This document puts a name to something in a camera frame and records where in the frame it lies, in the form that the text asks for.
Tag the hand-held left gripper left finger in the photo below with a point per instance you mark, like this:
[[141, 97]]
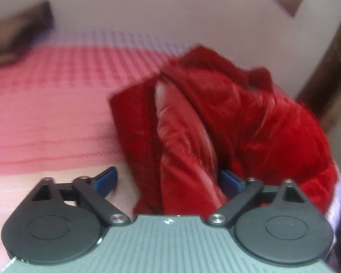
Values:
[[106, 177]]

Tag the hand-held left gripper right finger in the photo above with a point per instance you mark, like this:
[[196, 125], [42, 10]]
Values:
[[230, 181]]

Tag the red puffer jacket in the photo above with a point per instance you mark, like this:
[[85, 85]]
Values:
[[258, 119]]

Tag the bed with pink checked sheet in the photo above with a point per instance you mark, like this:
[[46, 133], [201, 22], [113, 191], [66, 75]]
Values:
[[59, 105]]

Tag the brown wooden door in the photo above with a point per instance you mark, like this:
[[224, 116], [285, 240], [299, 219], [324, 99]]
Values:
[[326, 74]]

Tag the brown pillow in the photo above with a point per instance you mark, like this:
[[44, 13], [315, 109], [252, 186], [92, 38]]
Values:
[[20, 31]]

